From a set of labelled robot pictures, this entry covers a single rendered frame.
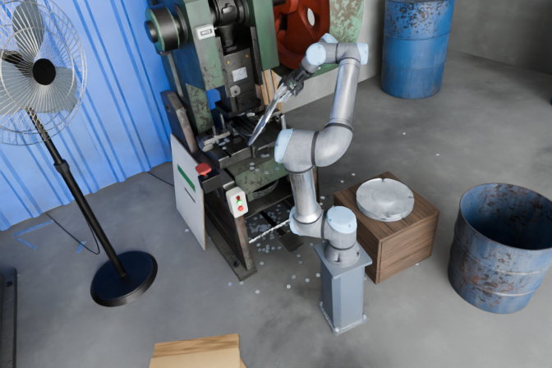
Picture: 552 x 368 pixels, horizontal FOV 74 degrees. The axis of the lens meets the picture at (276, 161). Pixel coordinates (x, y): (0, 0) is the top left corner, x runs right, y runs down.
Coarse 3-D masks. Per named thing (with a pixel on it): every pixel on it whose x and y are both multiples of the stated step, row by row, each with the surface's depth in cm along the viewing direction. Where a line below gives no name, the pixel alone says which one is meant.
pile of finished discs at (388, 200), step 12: (372, 180) 205; (384, 180) 204; (360, 192) 198; (372, 192) 197; (384, 192) 195; (396, 192) 195; (408, 192) 194; (360, 204) 190; (372, 204) 190; (384, 204) 188; (396, 204) 188; (408, 204) 187; (372, 216) 186; (384, 216) 182; (396, 216) 182
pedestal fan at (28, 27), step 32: (0, 0) 127; (32, 0) 136; (0, 32) 122; (32, 32) 132; (0, 64) 123; (32, 64) 133; (64, 64) 159; (0, 96) 130; (32, 96) 147; (64, 96) 157; (0, 128) 135; (32, 128) 148; (64, 160) 170; (96, 224) 191; (128, 256) 226; (96, 288) 210; (128, 288) 207
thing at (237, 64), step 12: (228, 48) 170; (240, 48) 171; (228, 60) 168; (240, 60) 171; (228, 72) 170; (240, 72) 173; (252, 72) 177; (240, 84) 176; (252, 84) 180; (240, 96) 176; (252, 96) 179; (228, 108) 184; (240, 108) 179
